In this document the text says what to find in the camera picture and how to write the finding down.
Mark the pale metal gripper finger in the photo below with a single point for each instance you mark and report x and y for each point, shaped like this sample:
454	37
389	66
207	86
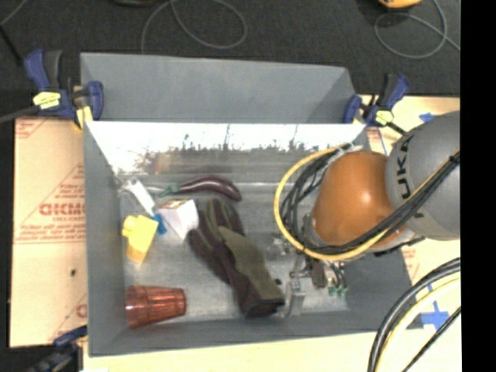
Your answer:
294	300
280	248

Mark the white bottle with blue cap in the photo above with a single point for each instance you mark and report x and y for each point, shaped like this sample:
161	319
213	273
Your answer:
141	196

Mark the yellow toy block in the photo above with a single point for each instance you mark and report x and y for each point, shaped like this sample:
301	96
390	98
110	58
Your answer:
139	233

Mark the purple toy eggplant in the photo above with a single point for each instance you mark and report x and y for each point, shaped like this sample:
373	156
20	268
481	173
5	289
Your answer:
211	184

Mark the brown cardboard board, red print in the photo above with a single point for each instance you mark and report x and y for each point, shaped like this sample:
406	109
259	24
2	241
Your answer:
42	277

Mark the white paper box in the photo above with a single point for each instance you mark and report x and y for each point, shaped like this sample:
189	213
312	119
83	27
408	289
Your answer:
180	215

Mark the grey metal bin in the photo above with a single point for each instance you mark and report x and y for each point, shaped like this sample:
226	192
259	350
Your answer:
217	91

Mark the red-brown clear plastic cup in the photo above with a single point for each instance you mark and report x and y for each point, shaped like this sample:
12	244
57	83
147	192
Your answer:
155	304

